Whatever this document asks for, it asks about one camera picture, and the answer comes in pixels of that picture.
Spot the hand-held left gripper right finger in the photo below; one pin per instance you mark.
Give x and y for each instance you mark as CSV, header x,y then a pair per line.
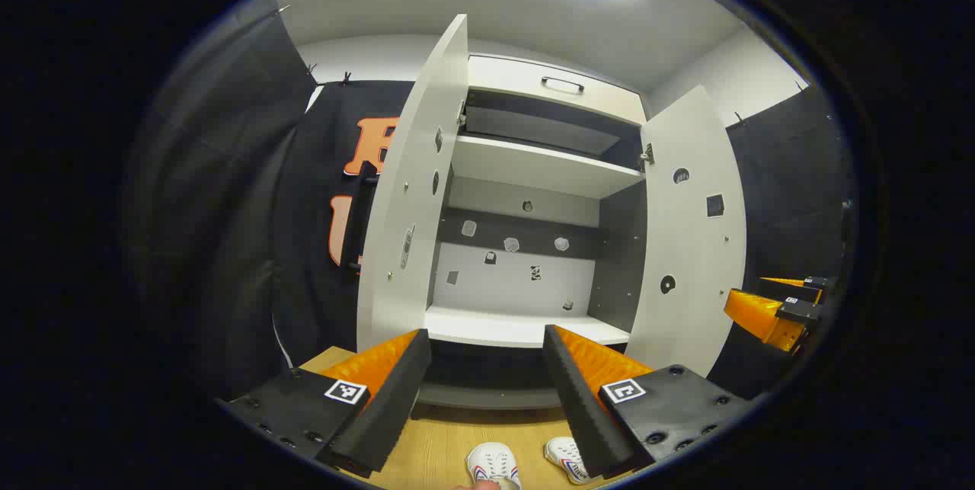
x,y
579,406

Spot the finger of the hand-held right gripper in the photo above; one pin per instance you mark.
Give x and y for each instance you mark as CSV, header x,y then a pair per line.
x,y
762,318
811,286

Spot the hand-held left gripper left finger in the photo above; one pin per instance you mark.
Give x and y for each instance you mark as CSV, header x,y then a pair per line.
x,y
388,406

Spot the white striped canvas shoe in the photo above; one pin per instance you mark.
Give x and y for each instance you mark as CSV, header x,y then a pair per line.
x,y
493,463
567,458

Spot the white cabinet door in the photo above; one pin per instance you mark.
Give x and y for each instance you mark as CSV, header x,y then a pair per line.
x,y
689,246
407,193

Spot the white and grey shoe cabinet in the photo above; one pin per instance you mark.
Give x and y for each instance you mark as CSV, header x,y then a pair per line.
x,y
533,170

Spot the white cabinet drawer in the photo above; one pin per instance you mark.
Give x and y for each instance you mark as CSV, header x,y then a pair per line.
x,y
518,78

